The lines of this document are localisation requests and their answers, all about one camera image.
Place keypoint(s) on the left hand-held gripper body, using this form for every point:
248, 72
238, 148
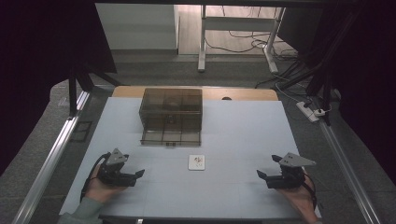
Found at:
115, 175

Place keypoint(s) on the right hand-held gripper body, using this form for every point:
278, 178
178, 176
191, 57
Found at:
289, 180

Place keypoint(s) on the person's left hand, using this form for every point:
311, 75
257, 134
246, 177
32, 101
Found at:
100, 190

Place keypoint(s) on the person's right hand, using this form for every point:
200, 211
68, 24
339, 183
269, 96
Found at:
302, 199

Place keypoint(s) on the white table mat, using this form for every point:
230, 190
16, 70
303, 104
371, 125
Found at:
243, 140

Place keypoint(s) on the brown transparent drawer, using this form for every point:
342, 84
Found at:
170, 138

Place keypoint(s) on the dark floor grille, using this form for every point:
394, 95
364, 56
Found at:
81, 131

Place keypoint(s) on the white power strip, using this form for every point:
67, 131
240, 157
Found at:
306, 110

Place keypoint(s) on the small white square packet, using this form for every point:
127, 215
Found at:
196, 162

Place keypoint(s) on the brown transparent drawer cabinet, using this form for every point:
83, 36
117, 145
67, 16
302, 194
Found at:
171, 105

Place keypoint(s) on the wooden table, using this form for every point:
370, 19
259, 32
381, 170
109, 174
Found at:
239, 94

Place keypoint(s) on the dark round table grommet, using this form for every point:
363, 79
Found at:
226, 98

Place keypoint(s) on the black metal stand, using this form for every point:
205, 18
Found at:
327, 93
73, 93

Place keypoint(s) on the black curtain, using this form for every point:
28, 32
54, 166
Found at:
37, 62
367, 77

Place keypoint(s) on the white cabinet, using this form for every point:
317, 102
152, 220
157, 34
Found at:
137, 26

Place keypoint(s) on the aluminium rail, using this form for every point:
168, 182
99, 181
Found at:
348, 174
46, 169

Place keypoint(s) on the white desk frame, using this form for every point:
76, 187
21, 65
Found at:
204, 37

